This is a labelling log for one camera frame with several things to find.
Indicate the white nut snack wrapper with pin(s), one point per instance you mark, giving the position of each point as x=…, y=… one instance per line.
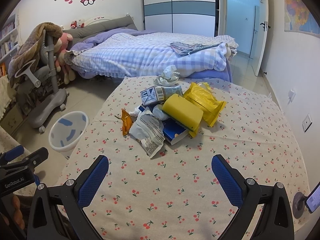
x=148, y=130

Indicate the smartphone on holder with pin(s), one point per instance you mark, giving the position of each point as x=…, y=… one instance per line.
x=311, y=202

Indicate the crushed AD milk bottle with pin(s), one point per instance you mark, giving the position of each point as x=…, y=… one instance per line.
x=155, y=109

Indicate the brown blanket on chair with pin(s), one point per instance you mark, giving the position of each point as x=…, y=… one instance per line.
x=30, y=50

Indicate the hello kitty plush toys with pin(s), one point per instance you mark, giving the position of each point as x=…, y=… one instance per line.
x=77, y=24

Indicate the blue checked quilt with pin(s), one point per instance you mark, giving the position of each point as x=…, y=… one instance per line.
x=132, y=53

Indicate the orange peel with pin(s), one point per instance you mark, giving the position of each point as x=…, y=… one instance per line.
x=127, y=122

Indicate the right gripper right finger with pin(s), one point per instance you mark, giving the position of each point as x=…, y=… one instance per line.
x=275, y=221

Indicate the yellow snack bag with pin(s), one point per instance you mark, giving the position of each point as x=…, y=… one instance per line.
x=200, y=95

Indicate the yellow sponge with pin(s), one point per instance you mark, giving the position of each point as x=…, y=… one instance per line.
x=183, y=111

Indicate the blue cracker box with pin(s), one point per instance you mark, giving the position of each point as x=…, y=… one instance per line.
x=173, y=131

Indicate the wall map poster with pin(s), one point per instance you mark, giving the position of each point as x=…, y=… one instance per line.
x=298, y=18

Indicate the wall power socket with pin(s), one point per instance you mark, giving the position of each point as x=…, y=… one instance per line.
x=307, y=122

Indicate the white room door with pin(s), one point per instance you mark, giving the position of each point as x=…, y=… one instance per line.
x=260, y=35

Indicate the white plastic trash bin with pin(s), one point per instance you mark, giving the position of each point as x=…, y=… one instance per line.
x=67, y=131

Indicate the folded striped cloth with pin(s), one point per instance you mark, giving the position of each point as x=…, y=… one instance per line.
x=183, y=49

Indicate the person's left hand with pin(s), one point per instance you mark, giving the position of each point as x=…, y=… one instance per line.
x=17, y=217

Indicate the pink plush monkey toy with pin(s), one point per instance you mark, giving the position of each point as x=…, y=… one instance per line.
x=60, y=64

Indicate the cherry print tablecloth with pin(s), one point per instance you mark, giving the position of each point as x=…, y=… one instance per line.
x=175, y=195

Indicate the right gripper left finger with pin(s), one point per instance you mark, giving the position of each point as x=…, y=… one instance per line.
x=57, y=212

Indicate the white blue wardrobe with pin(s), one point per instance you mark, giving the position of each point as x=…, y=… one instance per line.
x=195, y=17

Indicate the bookshelf with books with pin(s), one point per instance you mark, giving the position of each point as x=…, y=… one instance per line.
x=9, y=42

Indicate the white tissue paper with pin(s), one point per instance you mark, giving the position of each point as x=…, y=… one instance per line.
x=168, y=77

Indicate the white plug adapter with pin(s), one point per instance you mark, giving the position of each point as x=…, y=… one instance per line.
x=291, y=95

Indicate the grey kids desk chair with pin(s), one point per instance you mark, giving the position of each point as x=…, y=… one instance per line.
x=38, y=95

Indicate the grey bed headboard cushion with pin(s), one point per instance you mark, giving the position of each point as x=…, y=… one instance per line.
x=99, y=26

